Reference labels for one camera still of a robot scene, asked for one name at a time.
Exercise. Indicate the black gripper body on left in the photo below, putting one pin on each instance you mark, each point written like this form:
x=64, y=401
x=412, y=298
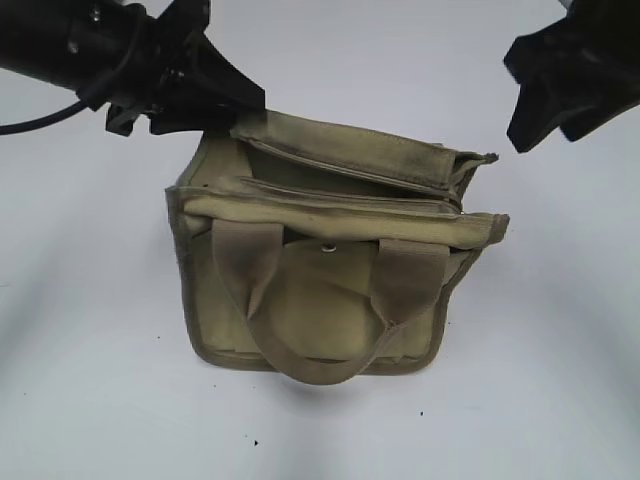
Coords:
x=132, y=83

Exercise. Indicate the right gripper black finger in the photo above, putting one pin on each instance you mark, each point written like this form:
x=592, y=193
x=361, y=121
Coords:
x=542, y=106

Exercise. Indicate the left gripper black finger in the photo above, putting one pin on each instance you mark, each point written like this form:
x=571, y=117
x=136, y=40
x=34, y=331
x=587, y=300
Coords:
x=218, y=114
x=218, y=82

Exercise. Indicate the black gripper body on right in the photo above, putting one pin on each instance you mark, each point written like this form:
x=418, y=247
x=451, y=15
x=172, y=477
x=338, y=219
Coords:
x=594, y=51

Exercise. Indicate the olive yellow canvas bag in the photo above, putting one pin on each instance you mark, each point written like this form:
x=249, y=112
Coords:
x=323, y=251

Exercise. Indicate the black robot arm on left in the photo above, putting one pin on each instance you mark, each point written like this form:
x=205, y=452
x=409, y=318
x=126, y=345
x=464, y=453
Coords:
x=56, y=42

